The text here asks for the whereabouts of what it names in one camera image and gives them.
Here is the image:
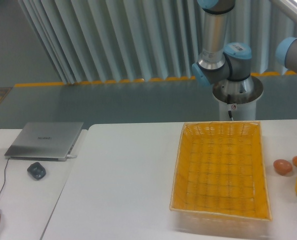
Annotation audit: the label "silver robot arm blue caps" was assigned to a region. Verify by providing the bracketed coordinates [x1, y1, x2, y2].
[191, 0, 297, 121]

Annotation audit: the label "brown egg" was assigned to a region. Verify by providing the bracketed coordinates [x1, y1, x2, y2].
[273, 159, 293, 176]

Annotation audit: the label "yellow woven basket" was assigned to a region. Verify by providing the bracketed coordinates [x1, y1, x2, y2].
[169, 121, 272, 221]

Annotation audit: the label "silver closed laptop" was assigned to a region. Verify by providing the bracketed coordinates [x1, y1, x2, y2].
[4, 122, 83, 162]

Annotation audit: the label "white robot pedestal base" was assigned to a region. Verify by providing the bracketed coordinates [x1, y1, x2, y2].
[212, 76, 264, 121]

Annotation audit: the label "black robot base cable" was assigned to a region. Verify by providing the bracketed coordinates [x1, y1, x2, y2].
[226, 93, 234, 122]

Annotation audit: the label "black mouse cable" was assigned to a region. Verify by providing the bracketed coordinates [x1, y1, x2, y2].
[0, 158, 10, 208]

